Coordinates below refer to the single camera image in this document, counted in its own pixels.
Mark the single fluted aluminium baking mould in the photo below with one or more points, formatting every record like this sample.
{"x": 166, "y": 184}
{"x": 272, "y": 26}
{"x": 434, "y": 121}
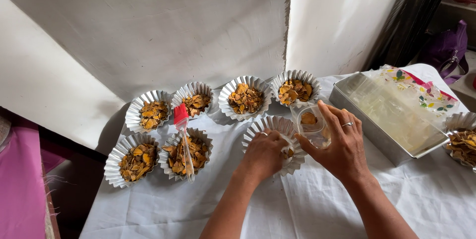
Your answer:
{"x": 273, "y": 124}
{"x": 463, "y": 144}

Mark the pink cloth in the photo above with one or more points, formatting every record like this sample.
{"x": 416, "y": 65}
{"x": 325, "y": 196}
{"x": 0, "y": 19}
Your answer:
{"x": 20, "y": 179}

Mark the dried chips in clear container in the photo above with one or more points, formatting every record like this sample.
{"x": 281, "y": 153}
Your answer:
{"x": 308, "y": 118}

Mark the clear plastic container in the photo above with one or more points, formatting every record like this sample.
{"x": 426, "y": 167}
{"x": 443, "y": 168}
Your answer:
{"x": 310, "y": 129}

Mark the floral printed plastic bag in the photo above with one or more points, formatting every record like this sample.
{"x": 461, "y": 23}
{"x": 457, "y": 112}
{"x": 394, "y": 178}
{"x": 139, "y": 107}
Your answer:
{"x": 431, "y": 96}

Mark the rectangular metal baking tray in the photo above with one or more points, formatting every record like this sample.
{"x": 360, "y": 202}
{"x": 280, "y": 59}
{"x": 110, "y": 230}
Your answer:
{"x": 372, "y": 135}

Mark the purple handbag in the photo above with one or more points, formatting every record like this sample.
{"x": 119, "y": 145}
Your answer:
{"x": 446, "y": 51}

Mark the person's left fingers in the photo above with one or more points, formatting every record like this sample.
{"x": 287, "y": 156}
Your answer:
{"x": 275, "y": 138}

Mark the red silicone pastry brush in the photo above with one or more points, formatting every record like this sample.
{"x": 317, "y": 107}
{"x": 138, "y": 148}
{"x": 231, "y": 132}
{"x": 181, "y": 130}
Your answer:
{"x": 182, "y": 120}

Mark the person's left hand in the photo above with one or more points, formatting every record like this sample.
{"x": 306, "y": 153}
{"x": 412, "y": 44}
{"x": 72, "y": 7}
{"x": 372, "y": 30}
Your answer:
{"x": 262, "y": 155}

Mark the white tablecloth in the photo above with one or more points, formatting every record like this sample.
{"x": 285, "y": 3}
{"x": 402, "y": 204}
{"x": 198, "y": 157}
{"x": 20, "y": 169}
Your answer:
{"x": 316, "y": 209}

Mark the dark wooden door frame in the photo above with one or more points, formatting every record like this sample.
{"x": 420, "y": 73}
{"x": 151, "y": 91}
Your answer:
{"x": 412, "y": 16}

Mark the group of chip-filled fluted tins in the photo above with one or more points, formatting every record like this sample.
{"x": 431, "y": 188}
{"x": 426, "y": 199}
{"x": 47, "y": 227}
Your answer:
{"x": 245, "y": 98}

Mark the clear plastic sheets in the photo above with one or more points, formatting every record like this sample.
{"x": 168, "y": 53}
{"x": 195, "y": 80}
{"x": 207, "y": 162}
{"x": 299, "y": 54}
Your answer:
{"x": 394, "y": 116}

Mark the few dried yellow chips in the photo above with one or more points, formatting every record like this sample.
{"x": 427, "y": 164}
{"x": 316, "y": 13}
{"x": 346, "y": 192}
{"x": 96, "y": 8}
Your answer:
{"x": 288, "y": 152}

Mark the person's right hand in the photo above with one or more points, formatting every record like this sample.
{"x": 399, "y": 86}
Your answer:
{"x": 344, "y": 150}

